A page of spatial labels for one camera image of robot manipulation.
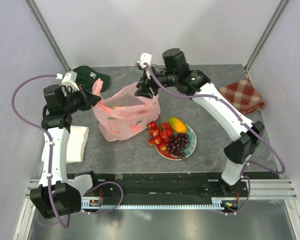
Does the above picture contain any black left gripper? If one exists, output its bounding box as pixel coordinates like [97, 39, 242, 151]
[62, 85, 102, 115]

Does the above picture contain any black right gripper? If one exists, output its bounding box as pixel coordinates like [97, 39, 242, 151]
[135, 65, 177, 100]

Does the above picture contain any pink plastic bag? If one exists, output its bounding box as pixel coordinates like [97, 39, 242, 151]
[92, 82, 161, 142]

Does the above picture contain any red fake cherry bunch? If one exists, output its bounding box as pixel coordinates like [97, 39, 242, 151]
[147, 115, 174, 152]

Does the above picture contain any yellow fake mango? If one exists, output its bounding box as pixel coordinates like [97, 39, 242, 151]
[168, 117, 188, 134]

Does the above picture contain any dark red fake grape bunch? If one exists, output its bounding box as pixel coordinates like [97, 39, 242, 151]
[166, 133, 190, 161]

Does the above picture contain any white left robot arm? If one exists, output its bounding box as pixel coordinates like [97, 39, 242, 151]
[29, 84, 101, 219]

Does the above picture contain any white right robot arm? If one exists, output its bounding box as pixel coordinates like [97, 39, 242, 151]
[134, 48, 265, 197]

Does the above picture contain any dark green baseball cap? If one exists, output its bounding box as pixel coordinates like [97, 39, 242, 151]
[72, 65, 111, 93]

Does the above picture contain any white folded towel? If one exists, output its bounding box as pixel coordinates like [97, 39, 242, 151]
[41, 125, 90, 165]

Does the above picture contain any red and teal floral plate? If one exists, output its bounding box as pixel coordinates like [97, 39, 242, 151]
[155, 124, 197, 161]

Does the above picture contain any red plaid folded cloth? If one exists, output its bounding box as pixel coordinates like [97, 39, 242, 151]
[218, 78, 266, 116]

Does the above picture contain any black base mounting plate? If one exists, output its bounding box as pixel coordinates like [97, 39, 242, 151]
[89, 171, 249, 201]

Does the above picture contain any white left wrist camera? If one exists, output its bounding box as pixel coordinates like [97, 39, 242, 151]
[56, 71, 80, 92]

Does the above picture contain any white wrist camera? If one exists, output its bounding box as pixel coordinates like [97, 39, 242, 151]
[136, 52, 152, 79]
[56, 71, 80, 92]

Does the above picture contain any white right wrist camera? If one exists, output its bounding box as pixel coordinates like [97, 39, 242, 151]
[136, 52, 152, 79]

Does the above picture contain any left aluminium corner post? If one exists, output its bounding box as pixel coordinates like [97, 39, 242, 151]
[25, 0, 71, 72]

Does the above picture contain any aluminium corner post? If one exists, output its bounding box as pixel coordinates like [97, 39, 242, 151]
[243, 0, 290, 76]
[25, 0, 71, 72]

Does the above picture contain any aluminium frame rail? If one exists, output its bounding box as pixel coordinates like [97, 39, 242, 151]
[24, 178, 298, 201]

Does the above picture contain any right aluminium corner post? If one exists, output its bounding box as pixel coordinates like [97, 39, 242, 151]
[243, 0, 290, 76]

